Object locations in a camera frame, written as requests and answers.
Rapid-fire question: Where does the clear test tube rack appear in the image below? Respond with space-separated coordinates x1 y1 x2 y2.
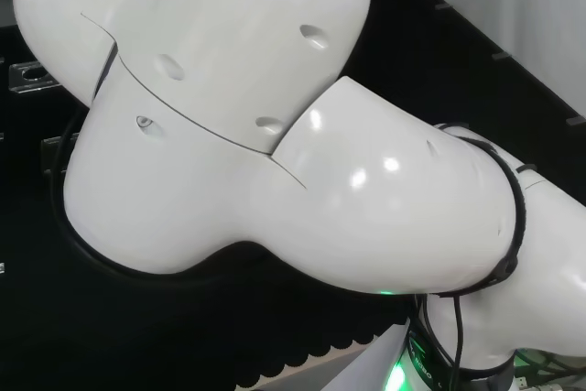
39 136 71 179

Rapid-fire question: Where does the black bench cloth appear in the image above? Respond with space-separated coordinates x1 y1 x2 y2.
0 0 586 391

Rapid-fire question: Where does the clear funnel stand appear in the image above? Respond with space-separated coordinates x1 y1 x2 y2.
7 60 63 96

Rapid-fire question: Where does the thin black cable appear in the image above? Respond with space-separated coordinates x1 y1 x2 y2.
411 292 466 372

